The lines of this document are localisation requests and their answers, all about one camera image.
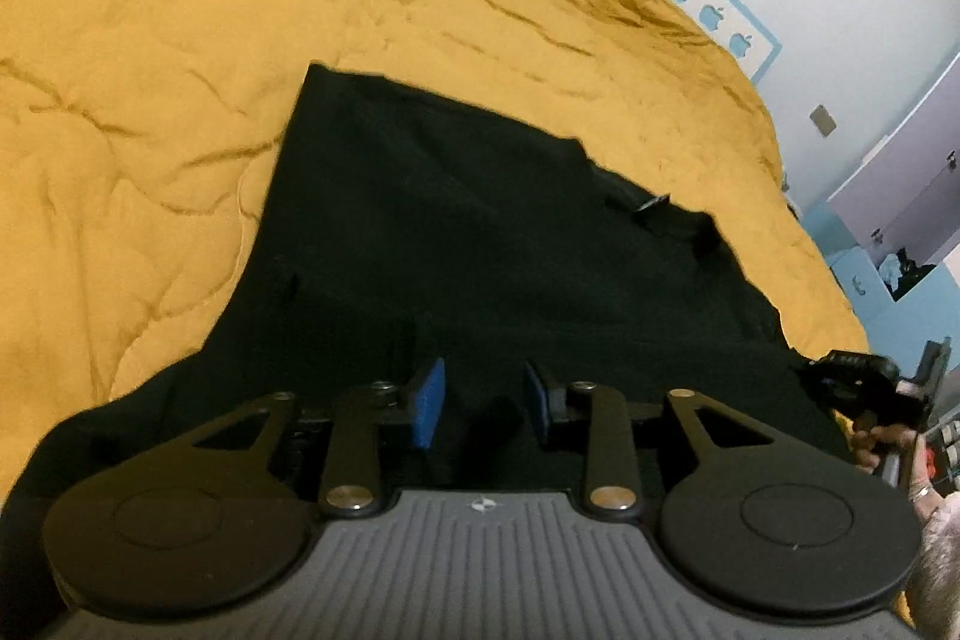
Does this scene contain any white and blue cabinet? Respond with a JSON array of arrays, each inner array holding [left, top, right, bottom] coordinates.
[[796, 53, 960, 330]]

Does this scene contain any yellow quilted blanket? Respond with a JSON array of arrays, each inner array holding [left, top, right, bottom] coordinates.
[[0, 0, 875, 515]]

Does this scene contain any person's right hand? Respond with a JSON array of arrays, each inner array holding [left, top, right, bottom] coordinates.
[[850, 425, 922, 477]]

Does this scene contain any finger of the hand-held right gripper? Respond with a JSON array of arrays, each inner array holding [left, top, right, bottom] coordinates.
[[806, 350, 901, 422]]

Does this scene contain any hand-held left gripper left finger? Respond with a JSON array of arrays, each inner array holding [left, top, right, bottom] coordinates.
[[191, 356, 449, 515]]

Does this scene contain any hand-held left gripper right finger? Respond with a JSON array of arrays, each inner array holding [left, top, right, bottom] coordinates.
[[523, 359, 782, 521]]

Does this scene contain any black garment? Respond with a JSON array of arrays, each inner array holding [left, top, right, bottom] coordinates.
[[0, 61, 860, 640]]

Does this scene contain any person's right forearm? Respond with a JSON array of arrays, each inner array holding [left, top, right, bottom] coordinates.
[[909, 484, 960, 640]]

